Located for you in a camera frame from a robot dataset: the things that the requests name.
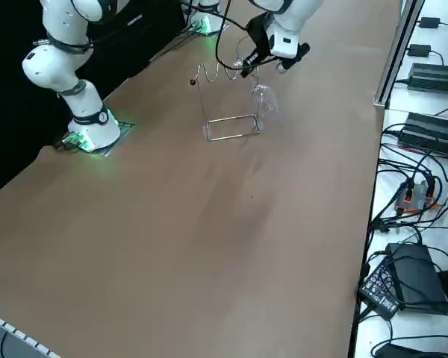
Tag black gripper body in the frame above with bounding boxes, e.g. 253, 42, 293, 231
245, 13, 274, 57

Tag clear glass goblet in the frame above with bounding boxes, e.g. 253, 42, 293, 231
234, 55, 280, 121

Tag large black power supply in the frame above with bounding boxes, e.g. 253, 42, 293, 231
396, 110, 448, 162
405, 62, 448, 97

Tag orange grey hub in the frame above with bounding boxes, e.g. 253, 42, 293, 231
393, 178, 444, 214

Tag black labelled power adapter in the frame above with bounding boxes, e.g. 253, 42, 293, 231
358, 256, 401, 321

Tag black box device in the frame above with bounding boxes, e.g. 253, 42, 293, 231
385, 242, 448, 316

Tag grey profile with white caps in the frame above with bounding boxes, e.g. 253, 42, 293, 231
0, 310, 63, 358

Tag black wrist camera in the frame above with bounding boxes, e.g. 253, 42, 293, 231
277, 42, 311, 75

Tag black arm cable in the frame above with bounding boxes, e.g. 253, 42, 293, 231
214, 0, 255, 72

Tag chrome wire goblet holder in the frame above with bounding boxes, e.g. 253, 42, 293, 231
187, 61, 264, 142

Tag aluminium post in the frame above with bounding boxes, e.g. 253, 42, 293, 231
373, 0, 426, 108

